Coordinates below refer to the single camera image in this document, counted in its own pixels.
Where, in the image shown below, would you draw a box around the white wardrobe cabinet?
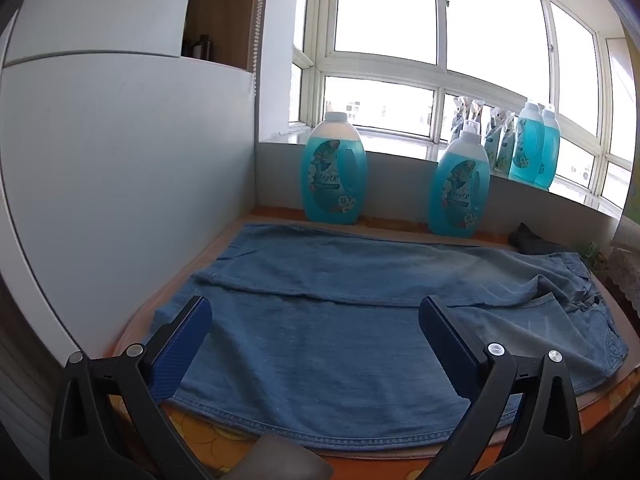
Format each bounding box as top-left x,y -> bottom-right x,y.
0,0 -> 263,356

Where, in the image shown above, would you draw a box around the white bead cord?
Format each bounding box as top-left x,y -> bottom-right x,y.
252,0 -> 266,96

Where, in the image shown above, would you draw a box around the white lace cloth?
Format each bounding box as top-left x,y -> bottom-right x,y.
602,210 -> 640,321

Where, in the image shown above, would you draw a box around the pink mat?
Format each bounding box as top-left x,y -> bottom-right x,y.
112,212 -> 632,461

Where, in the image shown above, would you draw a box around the blue denim pants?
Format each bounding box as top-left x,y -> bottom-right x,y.
152,222 -> 630,453

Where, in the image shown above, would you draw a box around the yellow scroll painting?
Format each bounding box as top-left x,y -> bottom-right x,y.
620,25 -> 640,241

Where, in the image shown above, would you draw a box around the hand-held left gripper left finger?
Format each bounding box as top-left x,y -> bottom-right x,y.
49,295 -> 216,480

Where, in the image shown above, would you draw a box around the small green box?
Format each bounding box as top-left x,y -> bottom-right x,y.
585,242 -> 608,273

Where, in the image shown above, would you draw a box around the dark folded pants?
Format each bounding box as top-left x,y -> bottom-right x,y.
509,222 -> 571,256

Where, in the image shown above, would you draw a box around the white window frame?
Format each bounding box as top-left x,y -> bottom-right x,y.
289,0 -> 640,218

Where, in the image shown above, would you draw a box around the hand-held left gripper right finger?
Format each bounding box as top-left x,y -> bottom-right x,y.
417,295 -> 585,480

